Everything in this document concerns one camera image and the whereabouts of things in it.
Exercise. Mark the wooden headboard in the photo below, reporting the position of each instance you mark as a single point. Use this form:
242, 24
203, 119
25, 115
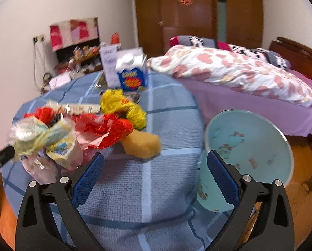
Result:
299, 55

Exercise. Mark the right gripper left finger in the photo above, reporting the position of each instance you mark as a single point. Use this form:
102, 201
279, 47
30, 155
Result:
36, 228

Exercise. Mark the folded patterned blankets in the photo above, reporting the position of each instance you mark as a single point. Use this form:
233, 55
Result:
262, 54

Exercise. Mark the purple sheet bed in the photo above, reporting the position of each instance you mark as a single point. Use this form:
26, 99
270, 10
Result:
291, 119

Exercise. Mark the clear plastic bag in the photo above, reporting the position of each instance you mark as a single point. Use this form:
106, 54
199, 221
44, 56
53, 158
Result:
44, 170

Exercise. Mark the white tall carton box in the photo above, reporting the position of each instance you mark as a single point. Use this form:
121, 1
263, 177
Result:
108, 55

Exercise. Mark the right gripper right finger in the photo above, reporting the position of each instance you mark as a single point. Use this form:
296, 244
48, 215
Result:
273, 229

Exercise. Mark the brown wooden wardrobe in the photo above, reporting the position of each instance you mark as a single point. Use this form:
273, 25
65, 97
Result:
237, 22

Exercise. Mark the cluttered wooden tv stand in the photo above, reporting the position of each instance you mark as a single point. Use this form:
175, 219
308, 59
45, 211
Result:
83, 53

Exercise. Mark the red plastic bag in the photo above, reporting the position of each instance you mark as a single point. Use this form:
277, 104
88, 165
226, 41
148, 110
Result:
93, 131

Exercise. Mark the light blue trash bin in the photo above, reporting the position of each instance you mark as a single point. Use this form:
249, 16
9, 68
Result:
251, 143

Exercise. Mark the wooden door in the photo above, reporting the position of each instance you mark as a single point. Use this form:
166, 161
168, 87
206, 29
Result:
149, 27

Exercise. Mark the long white snack wrapper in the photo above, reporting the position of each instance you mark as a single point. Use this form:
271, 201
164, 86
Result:
74, 109

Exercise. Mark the yellow plastic bag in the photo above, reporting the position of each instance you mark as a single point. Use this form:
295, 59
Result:
114, 101

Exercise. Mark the red patchwork covered television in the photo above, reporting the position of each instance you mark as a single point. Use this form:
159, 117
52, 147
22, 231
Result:
72, 32

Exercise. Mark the orange plastic bag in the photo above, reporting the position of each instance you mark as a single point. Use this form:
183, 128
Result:
115, 39

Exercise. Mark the orange plush toy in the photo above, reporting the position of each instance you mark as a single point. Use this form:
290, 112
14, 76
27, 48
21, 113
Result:
141, 144

